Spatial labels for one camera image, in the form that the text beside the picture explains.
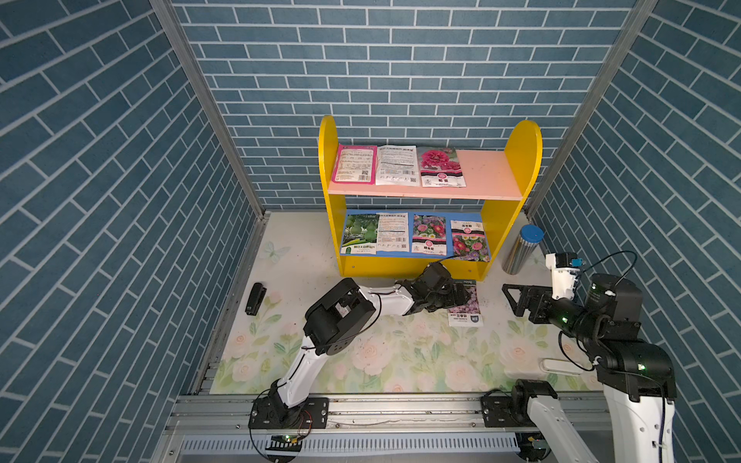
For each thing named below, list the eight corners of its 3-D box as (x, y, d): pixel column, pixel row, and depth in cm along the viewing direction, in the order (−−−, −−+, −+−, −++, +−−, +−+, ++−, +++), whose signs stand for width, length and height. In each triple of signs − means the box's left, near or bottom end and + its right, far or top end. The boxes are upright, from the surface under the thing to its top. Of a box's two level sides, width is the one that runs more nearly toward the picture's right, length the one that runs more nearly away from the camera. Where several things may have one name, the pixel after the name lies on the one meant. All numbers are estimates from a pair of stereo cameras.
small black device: (249, 315, 94) (244, 309, 91) (257, 289, 100) (253, 283, 97) (259, 315, 94) (254, 309, 91) (266, 289, 100) (263, 283, 97)
